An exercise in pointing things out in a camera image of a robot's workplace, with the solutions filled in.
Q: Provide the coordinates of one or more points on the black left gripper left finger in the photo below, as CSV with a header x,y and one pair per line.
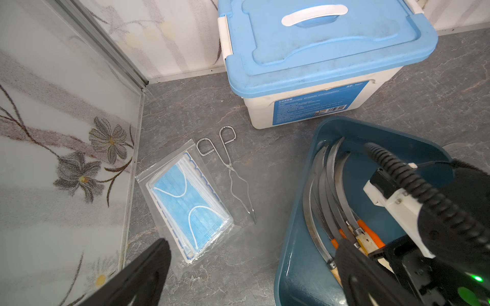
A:
x,y
139,283

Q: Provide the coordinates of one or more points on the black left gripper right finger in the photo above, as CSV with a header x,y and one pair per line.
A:
x,y
365,282

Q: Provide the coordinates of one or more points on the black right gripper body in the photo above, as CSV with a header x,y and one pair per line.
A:
x,y
429,280

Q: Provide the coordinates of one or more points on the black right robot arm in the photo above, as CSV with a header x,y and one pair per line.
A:
x,y
443,258

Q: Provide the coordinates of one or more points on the teal plastic tray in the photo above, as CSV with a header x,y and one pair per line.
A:
x,y
303,277

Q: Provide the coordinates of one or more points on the bagged blue face masks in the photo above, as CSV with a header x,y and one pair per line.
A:
x,y
186,207

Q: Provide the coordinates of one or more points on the white box with blue lid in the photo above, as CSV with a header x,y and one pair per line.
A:
x,y
295,60

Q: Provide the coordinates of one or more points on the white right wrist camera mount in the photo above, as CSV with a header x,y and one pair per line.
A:
x,y
384,192

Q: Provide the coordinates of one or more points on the metal wire tongs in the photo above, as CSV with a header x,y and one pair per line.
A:
x,y
249,208

